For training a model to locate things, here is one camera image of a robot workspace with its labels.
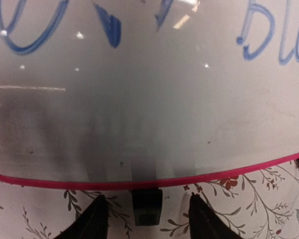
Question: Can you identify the pink framed whiteboard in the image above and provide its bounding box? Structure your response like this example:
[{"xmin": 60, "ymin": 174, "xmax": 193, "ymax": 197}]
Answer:
[{"xmin": 0, "ymin": 0, "xmax": 299, "ymax": 190}]

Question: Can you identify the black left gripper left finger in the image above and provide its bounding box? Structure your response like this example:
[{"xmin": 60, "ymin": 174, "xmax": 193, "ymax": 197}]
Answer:
[{"xmin": 55, "ymin": 195, "xmax": 109, "ymax": 239}]

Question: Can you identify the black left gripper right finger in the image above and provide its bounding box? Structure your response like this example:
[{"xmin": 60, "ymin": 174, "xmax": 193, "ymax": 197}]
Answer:
[{"xmin": 189, "ymin": 193, "xmax": 241, "ymax": 239}]

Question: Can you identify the floral patterned table mat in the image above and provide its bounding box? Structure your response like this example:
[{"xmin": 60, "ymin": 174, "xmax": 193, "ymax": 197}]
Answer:
[{"xmin": 0, "ymin": 161, "xmax": 299, "ymax": 239}]

